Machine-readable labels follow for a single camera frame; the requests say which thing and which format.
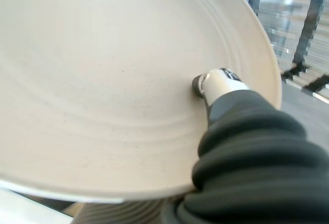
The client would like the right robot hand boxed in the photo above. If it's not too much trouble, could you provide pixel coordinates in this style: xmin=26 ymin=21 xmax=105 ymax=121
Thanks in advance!
xmin=71 ymin=67 xmax=329 ymax=224

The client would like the beige round plate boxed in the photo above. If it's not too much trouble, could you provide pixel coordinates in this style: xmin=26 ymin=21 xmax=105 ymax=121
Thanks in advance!
xmin=0 ymin=0 xmax=283 ymax=203

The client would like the black dish drying rack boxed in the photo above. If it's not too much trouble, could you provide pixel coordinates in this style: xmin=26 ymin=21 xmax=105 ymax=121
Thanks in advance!
xmin=248 ymin=0 xmax=329 ymax=95

